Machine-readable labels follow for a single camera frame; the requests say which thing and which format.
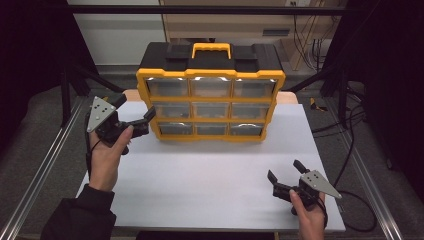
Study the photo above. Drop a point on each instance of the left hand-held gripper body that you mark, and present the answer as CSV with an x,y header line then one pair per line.
x,y
100,115

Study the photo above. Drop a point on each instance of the black metal stand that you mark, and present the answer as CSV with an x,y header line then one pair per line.
x,y
342,96
65,96

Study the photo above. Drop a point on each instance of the grid of clear drawers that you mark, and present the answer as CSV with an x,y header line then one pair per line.
x,y
210,88

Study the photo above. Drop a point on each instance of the clear plastic drawer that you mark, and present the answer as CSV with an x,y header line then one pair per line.
x,y
176,129

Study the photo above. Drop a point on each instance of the black crossbar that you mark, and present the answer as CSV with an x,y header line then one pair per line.
x,y
133,10

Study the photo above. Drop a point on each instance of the yellow black tape marker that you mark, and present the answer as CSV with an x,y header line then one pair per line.
x,y
315,106

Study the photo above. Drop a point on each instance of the aluminium rail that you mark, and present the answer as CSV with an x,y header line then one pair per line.
x,y
43,166
365,173

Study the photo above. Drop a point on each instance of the tan wooden board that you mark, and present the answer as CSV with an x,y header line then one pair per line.
x,y
286,97

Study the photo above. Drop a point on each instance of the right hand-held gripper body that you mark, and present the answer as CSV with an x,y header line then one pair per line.
x,y
316,185

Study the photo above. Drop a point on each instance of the person's left hand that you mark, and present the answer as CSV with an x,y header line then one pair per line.
x,y
105,163

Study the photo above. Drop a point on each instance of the yellow black organizer cabinet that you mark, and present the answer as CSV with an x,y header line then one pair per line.
x,y
210,72

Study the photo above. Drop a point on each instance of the person's right hand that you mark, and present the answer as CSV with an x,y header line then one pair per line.
x,y
311,221

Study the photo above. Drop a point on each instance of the black curtain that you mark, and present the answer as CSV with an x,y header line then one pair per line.
x,y
393,83
30,60

